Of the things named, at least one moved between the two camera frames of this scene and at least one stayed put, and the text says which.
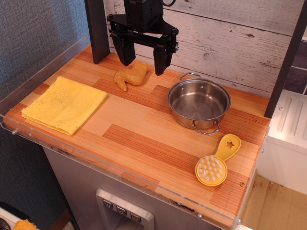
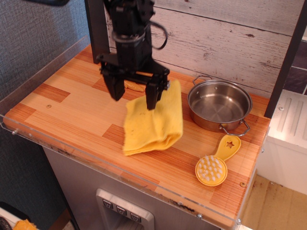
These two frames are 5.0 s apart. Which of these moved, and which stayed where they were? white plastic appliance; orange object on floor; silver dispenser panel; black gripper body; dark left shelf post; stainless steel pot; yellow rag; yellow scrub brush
Moved: black gripper body; stainless steel pot; yellow rag
Stayed: yellow scrub brush; orange object on floor; white plastic appliance; silver dispenser panel; dark left shelf post
